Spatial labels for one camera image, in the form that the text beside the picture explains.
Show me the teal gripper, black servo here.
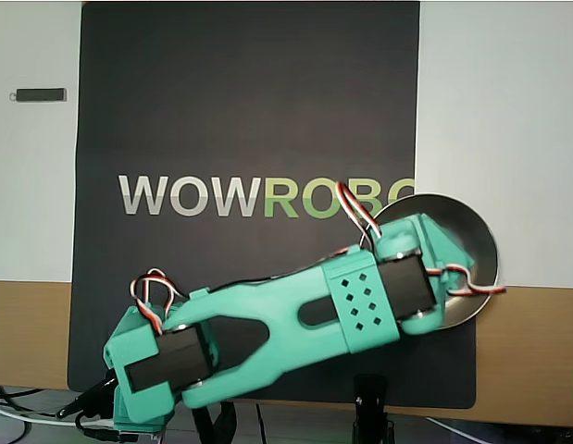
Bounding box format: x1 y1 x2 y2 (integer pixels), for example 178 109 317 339
417 215 475 274

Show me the teal robot arm with base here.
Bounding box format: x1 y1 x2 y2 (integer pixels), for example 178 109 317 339
103 215 454 434

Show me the metal bowl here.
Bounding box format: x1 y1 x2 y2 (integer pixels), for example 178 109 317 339
371 192 500 331

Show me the white paper sheet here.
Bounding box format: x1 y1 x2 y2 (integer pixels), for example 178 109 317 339
0 0 573 290

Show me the black mat with WOWROBO print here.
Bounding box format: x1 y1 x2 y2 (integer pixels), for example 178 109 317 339
67 1 478 411

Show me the black table clamp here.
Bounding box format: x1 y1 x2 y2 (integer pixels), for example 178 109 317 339
191 400 241 444

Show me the black USB stick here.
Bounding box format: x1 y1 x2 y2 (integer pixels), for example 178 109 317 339
8 87 69 104

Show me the thin black hanging cable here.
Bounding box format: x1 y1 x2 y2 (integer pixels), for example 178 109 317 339
253 402 268 444

